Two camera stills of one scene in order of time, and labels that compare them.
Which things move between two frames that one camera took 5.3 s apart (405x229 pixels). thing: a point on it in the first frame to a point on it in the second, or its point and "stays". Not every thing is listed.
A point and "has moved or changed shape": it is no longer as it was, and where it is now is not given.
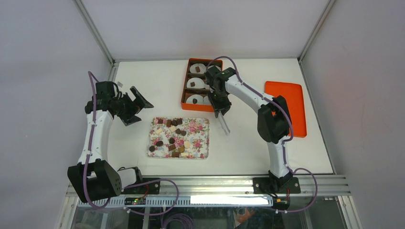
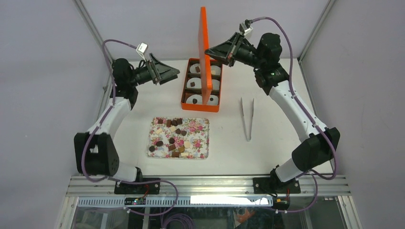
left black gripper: [126, 118] to [159, 71]
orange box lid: [293, 95] has moved or changed shape
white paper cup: [193, 69] stays
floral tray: [182, 138] stays
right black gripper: [225, 106] to [229, 49]
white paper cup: [198, 83] stays
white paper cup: [199, 98] stays
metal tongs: [222, 120] to [249, 136]
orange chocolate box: [195, 93] stays
